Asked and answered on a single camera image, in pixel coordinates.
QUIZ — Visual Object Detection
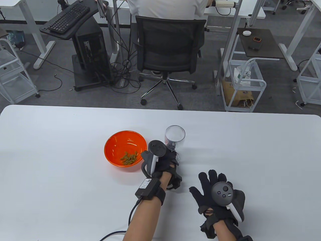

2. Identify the person's right hand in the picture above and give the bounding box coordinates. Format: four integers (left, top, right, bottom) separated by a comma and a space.
189, 169, 235, 222

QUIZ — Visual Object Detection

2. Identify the black labelled wrist box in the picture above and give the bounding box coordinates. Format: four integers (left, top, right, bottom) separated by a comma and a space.
135, 177, 161, 200

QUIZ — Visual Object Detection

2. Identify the person's left hand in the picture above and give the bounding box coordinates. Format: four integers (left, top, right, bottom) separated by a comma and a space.
152, 150, 180, 179

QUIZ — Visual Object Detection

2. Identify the white wire cart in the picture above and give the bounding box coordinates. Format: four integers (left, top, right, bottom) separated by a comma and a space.
221, 58, 267, 112
0, 38, 40, 104
293, 43, 321, 107

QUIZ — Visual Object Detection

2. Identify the brown paper bag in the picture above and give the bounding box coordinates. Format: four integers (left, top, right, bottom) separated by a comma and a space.
222, 80, 254, 108

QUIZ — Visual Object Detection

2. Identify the person's right forearm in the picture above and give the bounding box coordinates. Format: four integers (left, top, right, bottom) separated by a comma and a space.
213, 216, 241, 241

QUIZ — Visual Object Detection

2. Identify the dark brown side table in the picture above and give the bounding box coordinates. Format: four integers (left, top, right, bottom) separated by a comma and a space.
229, 28, 285, 61

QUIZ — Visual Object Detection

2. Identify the bundle of black cables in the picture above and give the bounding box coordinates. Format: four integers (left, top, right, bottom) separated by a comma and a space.
108, 0, 142, 94

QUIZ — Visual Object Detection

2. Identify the white desk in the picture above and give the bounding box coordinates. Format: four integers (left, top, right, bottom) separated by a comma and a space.
105, 0, 266, 63
0, 0, 56, 70
278, 0, 321, 71

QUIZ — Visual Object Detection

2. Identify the black and white left controller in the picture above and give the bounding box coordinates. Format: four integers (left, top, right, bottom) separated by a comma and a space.
140, 140, 166, 178

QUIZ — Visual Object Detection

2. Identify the black and white controller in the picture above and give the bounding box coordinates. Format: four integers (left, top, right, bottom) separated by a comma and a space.
140, 140, 166, 178
211, 182, 245, 223

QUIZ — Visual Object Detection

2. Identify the black rolling computer stand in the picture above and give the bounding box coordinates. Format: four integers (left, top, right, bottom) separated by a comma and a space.
39, 0, 113, 92

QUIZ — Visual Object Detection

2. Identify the black mesh office chair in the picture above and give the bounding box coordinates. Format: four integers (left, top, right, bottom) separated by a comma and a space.
132, 16, 207, 110

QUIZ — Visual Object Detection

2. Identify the teal bag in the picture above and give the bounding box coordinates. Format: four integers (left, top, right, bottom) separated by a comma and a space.
6, 31, 25, 48

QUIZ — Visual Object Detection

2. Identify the orange bowl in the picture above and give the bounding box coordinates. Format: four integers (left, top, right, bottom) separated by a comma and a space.
104, 130, 147, 166

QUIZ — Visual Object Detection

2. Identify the pile of raisins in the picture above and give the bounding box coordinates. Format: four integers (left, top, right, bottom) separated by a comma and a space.
120, 151, 138, 165

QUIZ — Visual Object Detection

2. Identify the black and white right controller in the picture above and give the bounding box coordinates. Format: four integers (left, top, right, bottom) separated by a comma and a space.
211, 182, 245, 223

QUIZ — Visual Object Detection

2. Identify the white box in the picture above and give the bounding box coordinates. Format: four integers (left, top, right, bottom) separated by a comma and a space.
233, 66, 252, 84

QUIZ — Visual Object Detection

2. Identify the aluminium frame post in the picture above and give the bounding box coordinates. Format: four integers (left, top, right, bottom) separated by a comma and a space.
215, 0, 243, 96

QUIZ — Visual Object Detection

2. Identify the clear wine glass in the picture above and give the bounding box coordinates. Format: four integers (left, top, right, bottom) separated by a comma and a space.
164, 125, 186, 162

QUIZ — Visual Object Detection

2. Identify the black wrist box cable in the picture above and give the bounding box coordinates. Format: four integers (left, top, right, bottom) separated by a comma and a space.
99, 198, 141, 241

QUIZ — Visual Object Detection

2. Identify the black keyboard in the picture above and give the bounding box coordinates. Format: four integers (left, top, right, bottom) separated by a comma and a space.
48, 3, 91, 35

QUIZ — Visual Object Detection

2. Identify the black computer tower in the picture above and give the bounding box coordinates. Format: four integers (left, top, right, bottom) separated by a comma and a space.
73, 19, 112, 82

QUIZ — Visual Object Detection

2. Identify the person's left forearm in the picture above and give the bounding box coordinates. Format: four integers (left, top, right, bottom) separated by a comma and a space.
122, 172, 173, 241

